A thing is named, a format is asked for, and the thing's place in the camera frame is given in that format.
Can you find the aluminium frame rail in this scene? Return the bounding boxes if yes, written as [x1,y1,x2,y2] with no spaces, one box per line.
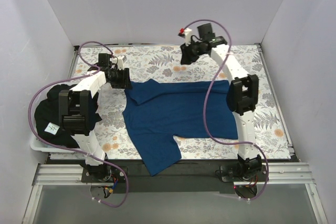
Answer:
[23,162,328,223]

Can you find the black t shirt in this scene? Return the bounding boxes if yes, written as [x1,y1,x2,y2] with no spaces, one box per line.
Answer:
[34,84,102,148]

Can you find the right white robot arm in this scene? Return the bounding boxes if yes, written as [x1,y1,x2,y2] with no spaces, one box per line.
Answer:
[178,19,262,181]

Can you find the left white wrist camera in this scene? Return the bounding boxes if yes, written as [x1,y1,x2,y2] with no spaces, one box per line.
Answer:
[113,56,127,70]

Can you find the white plastic basket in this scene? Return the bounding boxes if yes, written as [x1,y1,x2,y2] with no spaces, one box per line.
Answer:
[29,134,73,153]

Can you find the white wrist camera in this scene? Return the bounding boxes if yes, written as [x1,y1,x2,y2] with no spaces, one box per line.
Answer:
[113,56,127,70]
[178,28,192,46]

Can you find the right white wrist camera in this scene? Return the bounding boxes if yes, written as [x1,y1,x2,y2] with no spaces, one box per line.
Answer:
[178,28,192,46]

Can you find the blue t shirt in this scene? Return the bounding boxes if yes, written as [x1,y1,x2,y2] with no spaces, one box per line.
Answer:
[123,79,238,176]

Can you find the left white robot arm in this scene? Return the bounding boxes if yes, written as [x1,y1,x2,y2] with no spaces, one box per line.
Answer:
[58,53,132,182]

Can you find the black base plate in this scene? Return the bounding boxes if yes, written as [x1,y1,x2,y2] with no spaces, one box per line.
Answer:
[81,158,270,195]

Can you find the white paper label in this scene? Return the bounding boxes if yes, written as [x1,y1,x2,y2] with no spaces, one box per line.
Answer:
[44,122,60,135]

